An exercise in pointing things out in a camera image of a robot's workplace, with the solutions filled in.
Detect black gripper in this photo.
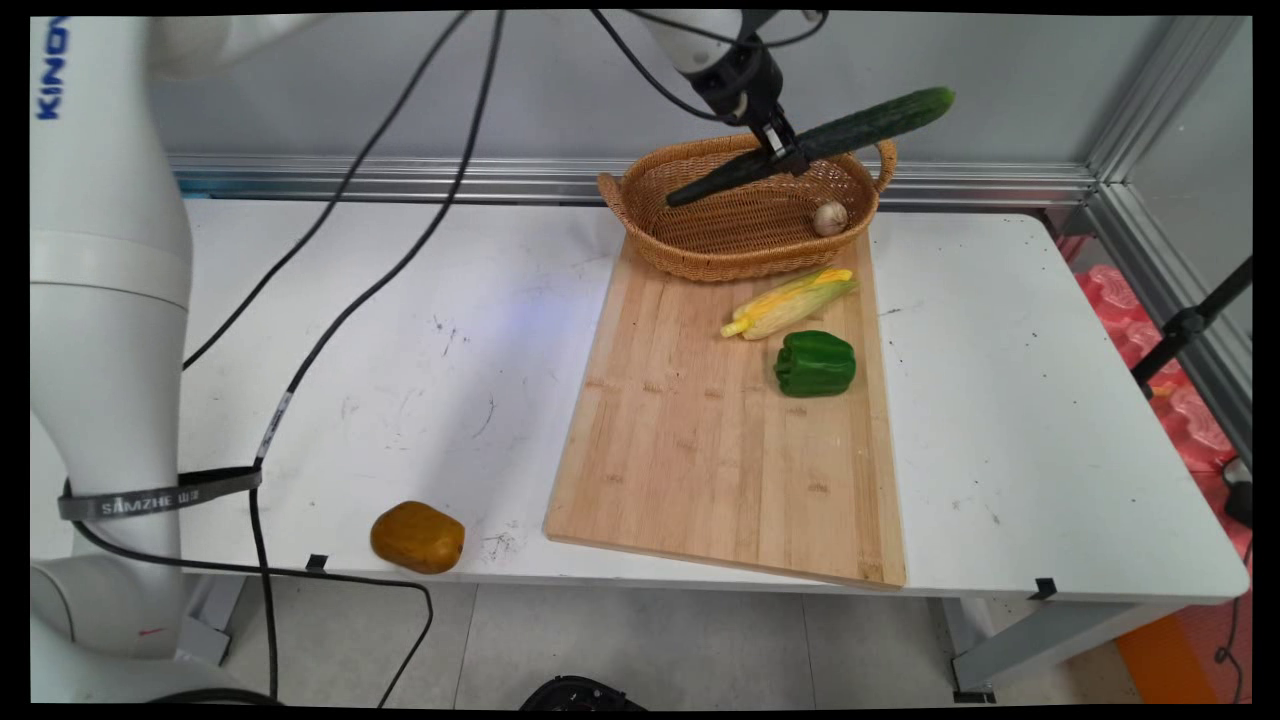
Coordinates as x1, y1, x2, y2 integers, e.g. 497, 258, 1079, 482
690, 40, 811, 179

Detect dark green cucumber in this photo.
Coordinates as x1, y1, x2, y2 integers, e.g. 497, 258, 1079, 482
665, 87, 956, 208

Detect woven wicker basket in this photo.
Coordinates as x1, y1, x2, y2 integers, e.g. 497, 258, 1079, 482
597, 133, 898, 284

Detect yellow corn cob with husk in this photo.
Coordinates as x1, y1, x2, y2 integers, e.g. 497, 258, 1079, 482
721, 267, 861, 342

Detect green bell pepper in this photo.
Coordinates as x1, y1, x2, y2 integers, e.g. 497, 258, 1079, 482
775, 330, 858, 399

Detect bamboo cutting board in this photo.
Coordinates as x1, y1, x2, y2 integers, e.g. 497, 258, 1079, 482
543, 225, 908, 591

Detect black tripod stand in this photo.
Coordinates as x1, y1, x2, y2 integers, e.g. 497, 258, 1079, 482
1130, 258, 1253, 397

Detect red bubble foam sheet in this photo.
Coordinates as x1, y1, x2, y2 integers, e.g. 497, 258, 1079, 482
1058, 235, 1253, 561

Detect brown potato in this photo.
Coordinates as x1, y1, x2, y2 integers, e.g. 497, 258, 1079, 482
370, 500, 467, 575

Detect grey table leg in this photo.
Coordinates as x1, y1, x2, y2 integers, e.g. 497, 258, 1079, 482
940, 598, 1193, 704
178, 573, 247, 667

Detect black device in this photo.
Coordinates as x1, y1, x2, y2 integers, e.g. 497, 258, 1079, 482
1225, 458, 1253, 529

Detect black round object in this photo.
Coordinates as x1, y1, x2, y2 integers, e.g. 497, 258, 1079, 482
520, 676, 647, 711

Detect aluminium frame post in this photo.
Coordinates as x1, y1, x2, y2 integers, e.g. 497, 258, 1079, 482
1085, 15, 1251, 189

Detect long aluminium frame rail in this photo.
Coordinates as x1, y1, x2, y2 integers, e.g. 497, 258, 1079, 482
165, 150, 1101, 211

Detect short aluminium frame rail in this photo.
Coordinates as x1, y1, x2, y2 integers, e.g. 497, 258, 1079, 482
1085, 183, 1253, 469

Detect black cable with white label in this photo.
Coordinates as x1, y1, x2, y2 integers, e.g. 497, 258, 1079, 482
247, 12, 506, 703

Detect thin black cable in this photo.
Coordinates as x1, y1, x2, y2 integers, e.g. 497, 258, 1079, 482
1214, 595, 1253, 704

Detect grey SAMZHE cable strap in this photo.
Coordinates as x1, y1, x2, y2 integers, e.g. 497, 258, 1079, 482
57, 466, 263, 523

